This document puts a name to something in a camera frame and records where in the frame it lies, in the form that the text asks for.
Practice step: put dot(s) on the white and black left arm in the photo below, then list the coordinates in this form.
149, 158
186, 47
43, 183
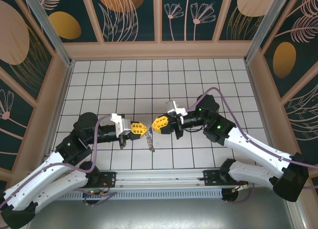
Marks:
37, 189

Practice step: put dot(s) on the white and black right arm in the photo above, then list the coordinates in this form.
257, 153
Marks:
256, 149

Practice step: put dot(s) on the grey metal base sheet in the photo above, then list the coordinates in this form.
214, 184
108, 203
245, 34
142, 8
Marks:
159, 216

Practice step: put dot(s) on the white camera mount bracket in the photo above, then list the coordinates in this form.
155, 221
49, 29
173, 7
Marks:
180, 111
116, 117

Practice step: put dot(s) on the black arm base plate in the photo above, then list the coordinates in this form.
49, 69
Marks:
210, 178
109, 179

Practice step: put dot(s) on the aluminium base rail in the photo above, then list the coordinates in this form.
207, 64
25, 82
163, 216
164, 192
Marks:
159, 179

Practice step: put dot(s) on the aluminium corner post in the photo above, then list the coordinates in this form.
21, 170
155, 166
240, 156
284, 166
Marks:
49, 32
263, 22

